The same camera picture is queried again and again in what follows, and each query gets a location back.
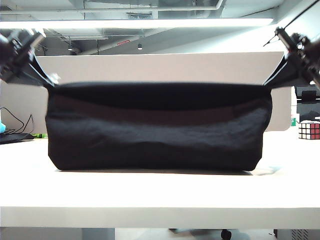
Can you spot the red ceiling sign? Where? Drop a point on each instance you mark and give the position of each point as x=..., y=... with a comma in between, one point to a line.
x=124, y=42

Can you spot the black mesh office chair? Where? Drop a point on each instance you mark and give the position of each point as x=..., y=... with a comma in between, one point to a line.
x=308, y=110

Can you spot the Rubik's cube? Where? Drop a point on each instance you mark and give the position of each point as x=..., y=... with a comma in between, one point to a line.
x=309, y=130

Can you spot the black flat pad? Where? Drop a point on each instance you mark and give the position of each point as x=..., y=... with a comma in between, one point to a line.
x=15, y=138

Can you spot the black ceiling spotlight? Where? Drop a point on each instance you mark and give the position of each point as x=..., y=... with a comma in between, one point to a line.
x=140, y=46
x=70, y=48

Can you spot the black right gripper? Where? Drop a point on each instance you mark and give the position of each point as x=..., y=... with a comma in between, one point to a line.
x=307, y=57

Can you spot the long linear ceiling light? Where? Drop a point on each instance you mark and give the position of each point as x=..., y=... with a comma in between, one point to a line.
x=125, y=23

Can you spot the green marker pen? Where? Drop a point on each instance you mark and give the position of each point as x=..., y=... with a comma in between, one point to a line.
x=40, y=136

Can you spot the green and white box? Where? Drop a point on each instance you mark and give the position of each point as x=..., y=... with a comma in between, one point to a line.
x=294, y=123

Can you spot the black chair caster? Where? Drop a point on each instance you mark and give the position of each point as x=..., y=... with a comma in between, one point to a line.
x=226, y=235

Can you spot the beige desk divider panel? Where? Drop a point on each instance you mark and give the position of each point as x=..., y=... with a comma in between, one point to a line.
x=162, y=67

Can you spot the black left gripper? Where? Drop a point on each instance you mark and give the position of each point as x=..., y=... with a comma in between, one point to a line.
x=15, y=50

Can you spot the black polo T-shirt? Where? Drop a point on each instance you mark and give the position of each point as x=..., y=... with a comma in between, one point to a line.
x=155, y=140

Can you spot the cyan soft object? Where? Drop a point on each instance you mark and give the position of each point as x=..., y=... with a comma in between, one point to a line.
x=2, y=127

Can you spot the grey vented cabinet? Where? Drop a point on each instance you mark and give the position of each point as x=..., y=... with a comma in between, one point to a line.
x=297, y=235

